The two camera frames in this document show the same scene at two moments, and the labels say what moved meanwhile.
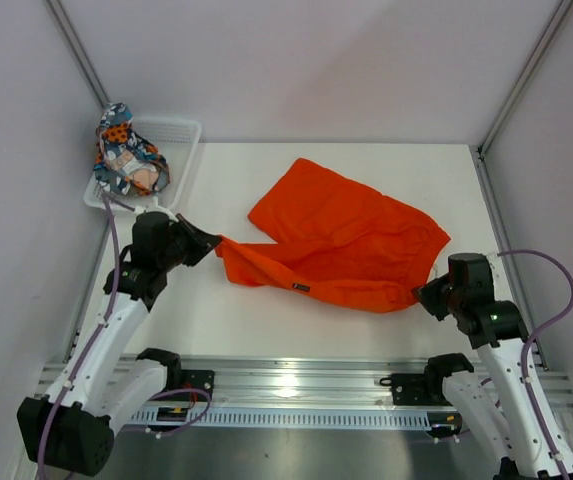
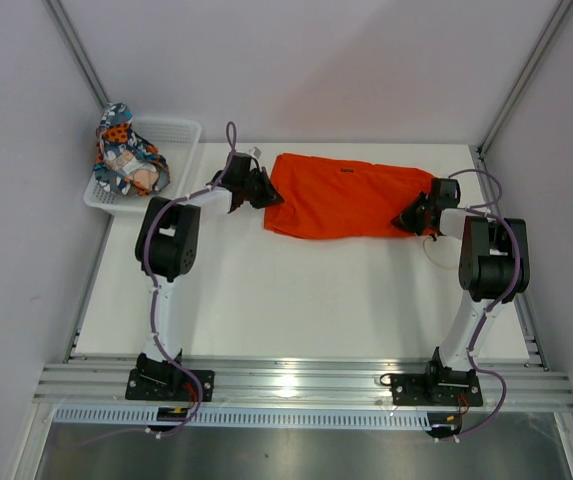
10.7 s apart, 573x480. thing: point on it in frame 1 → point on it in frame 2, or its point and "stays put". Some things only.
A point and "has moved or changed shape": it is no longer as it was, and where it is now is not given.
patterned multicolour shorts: [125, 162] stays put
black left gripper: [202, 242] → [269, 197]
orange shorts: [334, 240] has moved or changed shape
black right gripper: [426, 293] → [404, 220]
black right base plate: [416, 389] stays put
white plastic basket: [177, 141] stays put
